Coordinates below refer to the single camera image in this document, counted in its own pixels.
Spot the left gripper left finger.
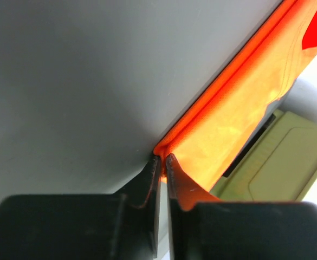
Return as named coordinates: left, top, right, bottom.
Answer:
left=116, top=155, right=161, bottom=259

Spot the olive green plastic bin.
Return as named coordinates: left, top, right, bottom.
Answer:
left=210, top=109, right=317, bottom=202

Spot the orange t shirt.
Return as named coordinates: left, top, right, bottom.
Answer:
left=154, top=1, right=317, bottom=193

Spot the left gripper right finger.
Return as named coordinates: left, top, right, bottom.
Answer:
left=165, top=153, right=218, bottom=259

